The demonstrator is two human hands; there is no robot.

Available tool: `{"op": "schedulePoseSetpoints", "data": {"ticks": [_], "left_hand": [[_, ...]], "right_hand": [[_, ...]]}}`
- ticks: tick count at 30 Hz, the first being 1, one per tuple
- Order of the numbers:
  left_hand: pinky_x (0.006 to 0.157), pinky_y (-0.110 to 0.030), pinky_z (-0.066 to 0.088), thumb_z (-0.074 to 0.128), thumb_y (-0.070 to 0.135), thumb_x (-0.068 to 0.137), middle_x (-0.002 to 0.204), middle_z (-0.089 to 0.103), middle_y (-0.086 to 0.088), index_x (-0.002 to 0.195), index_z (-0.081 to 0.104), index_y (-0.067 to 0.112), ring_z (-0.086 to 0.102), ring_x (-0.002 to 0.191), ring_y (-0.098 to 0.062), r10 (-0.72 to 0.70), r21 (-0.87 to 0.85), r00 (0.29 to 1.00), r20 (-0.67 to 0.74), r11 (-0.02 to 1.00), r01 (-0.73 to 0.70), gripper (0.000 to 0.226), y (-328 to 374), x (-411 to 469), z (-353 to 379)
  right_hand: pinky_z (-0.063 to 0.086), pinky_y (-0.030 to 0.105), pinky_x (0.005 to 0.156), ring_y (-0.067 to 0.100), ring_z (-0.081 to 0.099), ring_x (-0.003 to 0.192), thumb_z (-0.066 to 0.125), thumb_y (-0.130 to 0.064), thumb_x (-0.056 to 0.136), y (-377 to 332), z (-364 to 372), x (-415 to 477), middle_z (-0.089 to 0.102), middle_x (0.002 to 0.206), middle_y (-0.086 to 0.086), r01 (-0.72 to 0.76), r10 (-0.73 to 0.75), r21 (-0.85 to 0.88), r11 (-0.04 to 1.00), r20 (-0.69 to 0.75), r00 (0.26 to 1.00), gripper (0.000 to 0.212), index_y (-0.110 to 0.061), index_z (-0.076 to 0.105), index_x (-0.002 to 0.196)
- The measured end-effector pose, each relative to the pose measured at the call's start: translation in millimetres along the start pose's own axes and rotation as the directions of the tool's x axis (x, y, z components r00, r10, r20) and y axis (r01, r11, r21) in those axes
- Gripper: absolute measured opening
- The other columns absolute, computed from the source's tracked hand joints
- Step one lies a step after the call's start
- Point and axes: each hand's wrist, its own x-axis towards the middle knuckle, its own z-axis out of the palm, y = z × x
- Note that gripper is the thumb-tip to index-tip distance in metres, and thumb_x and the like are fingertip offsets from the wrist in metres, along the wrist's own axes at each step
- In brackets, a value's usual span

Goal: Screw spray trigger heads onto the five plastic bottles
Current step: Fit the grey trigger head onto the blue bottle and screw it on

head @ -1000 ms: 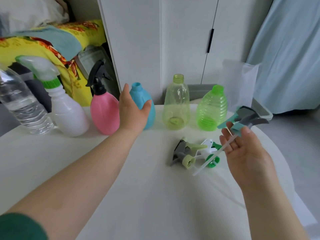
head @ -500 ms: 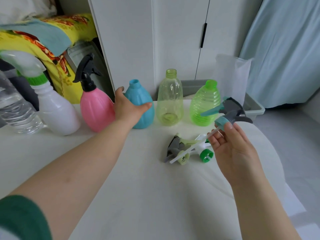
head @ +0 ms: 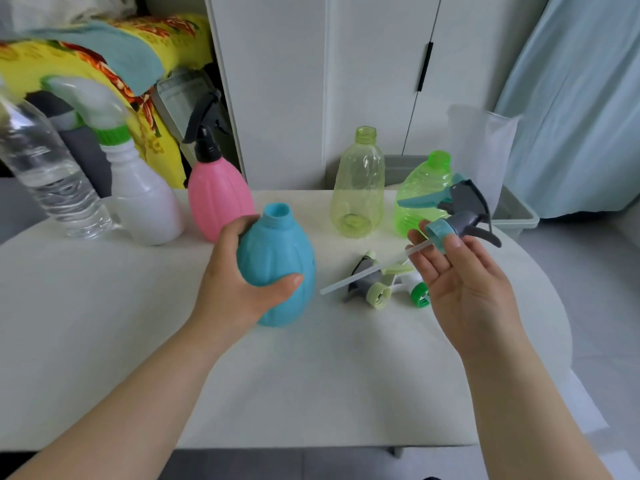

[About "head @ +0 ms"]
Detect person's right hand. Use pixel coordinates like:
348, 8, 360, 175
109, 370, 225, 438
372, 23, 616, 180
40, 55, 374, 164
407, 219, 521, 358

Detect person's left hand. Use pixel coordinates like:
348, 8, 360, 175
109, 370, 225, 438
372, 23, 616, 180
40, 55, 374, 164
187, 214, 305, 345

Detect white green spray head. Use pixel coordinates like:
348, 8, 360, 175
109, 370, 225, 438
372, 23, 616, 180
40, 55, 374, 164
397, 272, 431, 309

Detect blue plastic bottle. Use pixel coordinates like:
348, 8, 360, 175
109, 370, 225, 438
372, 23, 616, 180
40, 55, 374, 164
236, 202, 317, 328

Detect grey yellow spray head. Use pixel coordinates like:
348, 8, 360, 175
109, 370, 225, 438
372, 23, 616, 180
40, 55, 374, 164
343, 250, 416, 311

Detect pink plastic bottle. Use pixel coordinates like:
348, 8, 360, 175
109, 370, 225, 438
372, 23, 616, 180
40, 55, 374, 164
187, 162, 256, 244

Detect grey blue spray head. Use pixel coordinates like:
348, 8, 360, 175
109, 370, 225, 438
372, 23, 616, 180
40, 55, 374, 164
319, 173, 503, 295

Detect white plastic bottle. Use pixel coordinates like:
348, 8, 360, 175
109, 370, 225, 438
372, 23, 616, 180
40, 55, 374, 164
102, 139, 185, 247

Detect green ribbed bottle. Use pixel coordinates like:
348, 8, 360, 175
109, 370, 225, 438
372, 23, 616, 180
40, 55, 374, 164
393, 150, 453, 239

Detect black spray head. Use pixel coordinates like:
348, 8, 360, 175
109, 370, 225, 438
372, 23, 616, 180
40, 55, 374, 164
182, 90, 232, 165

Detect yellow-green clear bottle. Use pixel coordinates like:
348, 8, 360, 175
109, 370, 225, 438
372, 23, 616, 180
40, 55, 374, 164
329, 126, 386, 239

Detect translucent green spray head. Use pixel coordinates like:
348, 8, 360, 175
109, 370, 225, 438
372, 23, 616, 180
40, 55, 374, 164
41, 76, 133, 145

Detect person's right forearm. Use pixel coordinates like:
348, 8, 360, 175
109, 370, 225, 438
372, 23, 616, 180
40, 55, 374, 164
457, 324, 613, 480

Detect person's left forearm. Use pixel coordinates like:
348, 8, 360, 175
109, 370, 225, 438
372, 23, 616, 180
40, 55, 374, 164
5, 314, 226, 480

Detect clear water bottle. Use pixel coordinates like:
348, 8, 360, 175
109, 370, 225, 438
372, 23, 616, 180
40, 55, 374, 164
0, 82, 115, 241

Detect grey plastic bin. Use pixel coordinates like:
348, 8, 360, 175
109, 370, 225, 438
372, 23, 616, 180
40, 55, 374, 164
325, 154, 541, 241

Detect translucent white plastic bag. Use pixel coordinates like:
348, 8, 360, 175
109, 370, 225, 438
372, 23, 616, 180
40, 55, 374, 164
446, 104, 523, 215

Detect grey plastic lid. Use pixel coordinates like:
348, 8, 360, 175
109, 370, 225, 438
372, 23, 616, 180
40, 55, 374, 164
149, 68, 241, 168

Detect white cabinet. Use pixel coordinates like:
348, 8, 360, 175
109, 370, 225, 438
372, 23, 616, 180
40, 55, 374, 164
203, 0, 551, 191

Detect light blue curtain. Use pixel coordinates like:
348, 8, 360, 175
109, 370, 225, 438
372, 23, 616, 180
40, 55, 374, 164
495, 0, 640, 219

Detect teal towel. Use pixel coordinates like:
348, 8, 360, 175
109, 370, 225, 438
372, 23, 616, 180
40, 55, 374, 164
19, 22, 166, 98

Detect yellow floral cloth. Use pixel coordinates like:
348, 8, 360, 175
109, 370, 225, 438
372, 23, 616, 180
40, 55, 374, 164
0, 14, 213, 191

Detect white pillow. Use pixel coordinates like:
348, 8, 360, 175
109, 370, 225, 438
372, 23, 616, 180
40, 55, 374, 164
0, 0, 139, 33

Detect black cabinet handle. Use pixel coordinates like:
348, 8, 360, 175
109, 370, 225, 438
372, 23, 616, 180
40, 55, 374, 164
417, 42, 435, 93

